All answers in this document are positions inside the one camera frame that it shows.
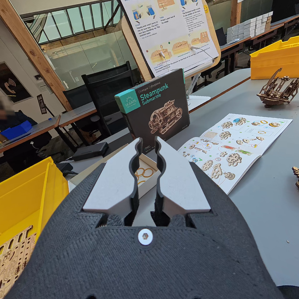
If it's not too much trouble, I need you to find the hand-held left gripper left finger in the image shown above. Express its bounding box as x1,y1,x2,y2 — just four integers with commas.
83,137,143,226

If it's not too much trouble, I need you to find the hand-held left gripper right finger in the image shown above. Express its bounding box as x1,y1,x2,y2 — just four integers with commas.
151,136,212,226

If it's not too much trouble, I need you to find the yellow plastic bin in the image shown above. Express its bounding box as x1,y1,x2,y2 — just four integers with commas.
0,156,70,260
250,36,299,81

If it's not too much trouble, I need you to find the neighbouring wood-edged desk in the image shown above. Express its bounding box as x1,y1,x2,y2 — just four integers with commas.
0,106,97,153

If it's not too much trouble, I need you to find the adjoining grey desk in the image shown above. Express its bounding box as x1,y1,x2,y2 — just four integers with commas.
187,68,252,112

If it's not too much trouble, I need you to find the pile of rubber bands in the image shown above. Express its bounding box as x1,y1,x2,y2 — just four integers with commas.
134,167,155,185

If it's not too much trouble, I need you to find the white cardboard tray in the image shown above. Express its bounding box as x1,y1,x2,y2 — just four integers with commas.
68,143,161,199

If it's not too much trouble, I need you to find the black power adapter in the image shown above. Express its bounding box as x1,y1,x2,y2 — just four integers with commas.
70,142,110,162

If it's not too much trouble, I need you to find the black charger brick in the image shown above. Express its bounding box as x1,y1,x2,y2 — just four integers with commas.
56,162,79,177

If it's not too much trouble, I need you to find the instruction booklet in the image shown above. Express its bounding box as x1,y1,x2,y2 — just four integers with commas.
178,113,293,195

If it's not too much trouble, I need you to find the black office chair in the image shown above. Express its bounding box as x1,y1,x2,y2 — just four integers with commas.
81,61,140,140

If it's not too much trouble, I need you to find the black kit box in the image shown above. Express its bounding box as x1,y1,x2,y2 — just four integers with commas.
114,68,190,153

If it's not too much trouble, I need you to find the small marker tag poster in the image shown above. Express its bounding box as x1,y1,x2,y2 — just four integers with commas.
37,94,47,115

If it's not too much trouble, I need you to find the blue plastic bin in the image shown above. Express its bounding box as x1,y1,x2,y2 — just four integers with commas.
0,120,32,141

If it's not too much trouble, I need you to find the wooden model assembly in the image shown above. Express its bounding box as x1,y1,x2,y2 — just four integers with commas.
256,68,299,108

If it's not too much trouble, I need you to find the instruction sheet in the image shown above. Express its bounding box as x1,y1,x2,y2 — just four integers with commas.
120,0,220,71

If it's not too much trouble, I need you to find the stack of white boxes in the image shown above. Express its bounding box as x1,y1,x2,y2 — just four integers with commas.
227,14,274,42

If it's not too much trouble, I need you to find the wall phone sign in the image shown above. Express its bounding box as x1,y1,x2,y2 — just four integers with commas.
0,62,33,104

